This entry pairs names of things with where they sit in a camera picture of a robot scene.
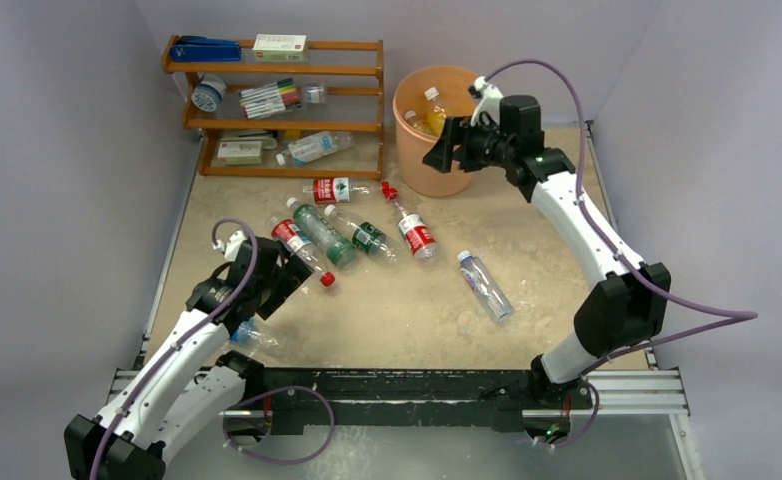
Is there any yellow juice bottle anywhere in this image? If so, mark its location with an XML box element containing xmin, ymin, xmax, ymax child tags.
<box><xmin>427</xmin><ymin>114</ymin><xmax>446</xmax><ymax>137</ymax></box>

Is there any clear plastic bottle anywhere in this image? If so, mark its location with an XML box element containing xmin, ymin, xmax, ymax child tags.
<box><xmin>424</xmin><ymin>87</ymin><xmax>448</xmax><ymax>122</ymax></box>

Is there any orange red tea bottle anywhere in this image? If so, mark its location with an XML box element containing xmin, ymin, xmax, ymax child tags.
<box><xmin>403</xmin><ymin>110</ymin><xmax>432</xmax><ymax>136</ymax></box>

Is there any clear bottle blue label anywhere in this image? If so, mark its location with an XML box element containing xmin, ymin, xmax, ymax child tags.
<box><xmin>230</xmin><ymin>317</ymin><xmax>284</xmax><ymax>353</ymax></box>

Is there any red label bottle red cap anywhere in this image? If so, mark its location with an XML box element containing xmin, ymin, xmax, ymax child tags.
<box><xmin>381</xmin><ymin>181</ymin><xmax>438</xmax><ymax>263</ymax></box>

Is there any clear bottle purple label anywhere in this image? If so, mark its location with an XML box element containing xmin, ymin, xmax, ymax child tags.
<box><xmin>457</xmin><ymin>250</ymin><xmax>514</xmax><ymax>322</ymax></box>

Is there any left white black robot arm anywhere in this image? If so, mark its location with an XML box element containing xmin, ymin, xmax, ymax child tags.
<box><xmin>64</xmin><ymin>232</ymin><xmax>313</xmax><ymax>479</ymax></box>

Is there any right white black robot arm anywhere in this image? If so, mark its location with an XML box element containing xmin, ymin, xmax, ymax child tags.
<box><xmin>423</xmin><ymin>95</ymin><xmax>671</xmax><ymax>407</ymax></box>

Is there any orange plastic bin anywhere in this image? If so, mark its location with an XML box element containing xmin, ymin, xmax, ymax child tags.
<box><xmin>392</xmin><ymin>64</ymin><xmax>500</xmax><ymax>199</ymax></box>

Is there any red label bottle left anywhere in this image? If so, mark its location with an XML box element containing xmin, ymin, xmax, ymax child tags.
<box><xmin>265</xmin><ymin>213</ymin><xmax>336</xmax><ymax>289</ymax></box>

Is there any green tinted plastic bottle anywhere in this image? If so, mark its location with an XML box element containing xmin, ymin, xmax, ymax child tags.
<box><xmin>286</xmin><ymin>197</ymin><xmax>357</xmax><ymax>268</ymax></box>

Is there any dark green label clear bottle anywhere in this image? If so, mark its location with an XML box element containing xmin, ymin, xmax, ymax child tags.
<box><xmin>323</xmin><ymin>205</ymin><xmax>400</xmax><ymax>265</ymax></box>

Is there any red label bottle near shelf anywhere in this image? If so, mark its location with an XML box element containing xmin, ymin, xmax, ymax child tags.
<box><xmin>300</xmin><ymin>177</ymin><xmax>380</xmax><ymax>205</ymax></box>

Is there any clear bottle on shelf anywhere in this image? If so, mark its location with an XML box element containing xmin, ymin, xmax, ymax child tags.
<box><xmin>275</xmin><ymin>131</ymin><xmax>354</xmax><ymax>166</ymax></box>

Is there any white box on bottom shelf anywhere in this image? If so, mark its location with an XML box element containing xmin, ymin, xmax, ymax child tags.
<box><xmin>216</xmin><ymin>140</ymin><xmax>263</xmax><ymax>166</ymax></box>

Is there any small clear jar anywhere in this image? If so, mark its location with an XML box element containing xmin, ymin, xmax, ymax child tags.
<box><xmin>301</xmin><ymin>84</ymin><xmax>327</xmax><ymax>105</ymax></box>

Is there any wooden three-tier shelf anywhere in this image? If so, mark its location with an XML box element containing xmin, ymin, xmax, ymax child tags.
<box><xmin>161</xmin><ymin>35</ymin><xmax>386</xmax><ymax>180</ymax></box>

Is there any pack of coloured markers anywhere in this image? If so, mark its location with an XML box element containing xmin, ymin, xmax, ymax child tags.
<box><xmin>239</xmin><ymin>78</ymin><xmax>302</xmax><ymax>120</ymax></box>

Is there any blue white tape roll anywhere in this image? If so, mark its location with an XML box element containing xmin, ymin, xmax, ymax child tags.
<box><xmin>191</xmin><ymin>73</ymin><xmax>227</xmax><ymax>113</ymax></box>

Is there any white green small box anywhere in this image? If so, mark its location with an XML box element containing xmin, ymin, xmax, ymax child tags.
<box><xmin>251</xmin><ymin>34</ymin><xmax>309</xmax><ymax>63</ymax></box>

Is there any blue stapler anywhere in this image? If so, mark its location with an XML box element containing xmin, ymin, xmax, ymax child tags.
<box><xmin>168</xmin><ymin>35</ymin><xmax>242</xmax><ymax>63</ymax></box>

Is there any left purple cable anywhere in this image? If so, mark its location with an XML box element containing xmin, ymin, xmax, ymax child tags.
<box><xmin>88</xmin><ymin>218</ymin><xmax>335</xmax><ymax>480</ymax></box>

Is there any purple cable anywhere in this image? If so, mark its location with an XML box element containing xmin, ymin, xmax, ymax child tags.
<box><xmin>484</xmin><ymin>59</ymin><xmax>759</xmax><ymax>452</ymax></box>
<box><xmin>88</xmin><ymin>218</ymin><xmax>335</xmax><ymax>480</ymax></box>

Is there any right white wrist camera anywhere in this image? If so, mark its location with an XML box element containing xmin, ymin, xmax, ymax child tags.
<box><xmin>468</xmin><ymin>76</ymin><xmax>504</xmax><ymax>126</ymax></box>

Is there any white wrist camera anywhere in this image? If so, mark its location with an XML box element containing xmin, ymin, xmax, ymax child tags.
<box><xmin>212</xmin><ymin>229</ymin><xmax>248</xmax><ymax>262</ymax></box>
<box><xmin>468</xmin><ymin>76</ymin><xmax>504</xmax><ymax>126</ymax></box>

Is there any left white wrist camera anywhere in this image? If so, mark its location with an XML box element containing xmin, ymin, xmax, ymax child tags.
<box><xmin>212</xmin><ymin>229</ymin><xmax>248</xmax><ymax>262</ymax></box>

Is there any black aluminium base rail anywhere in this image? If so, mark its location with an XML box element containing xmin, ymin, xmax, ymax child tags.
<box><xmin>104</xmin><ymin>367</ymin><xmax>690</xmax><ymax>439</ymax></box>

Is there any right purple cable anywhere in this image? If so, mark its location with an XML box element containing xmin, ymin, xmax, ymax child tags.
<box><xmin>484</xmin><ymin>59</ymin><xmax>759</xmax><ymax>452</ymax></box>

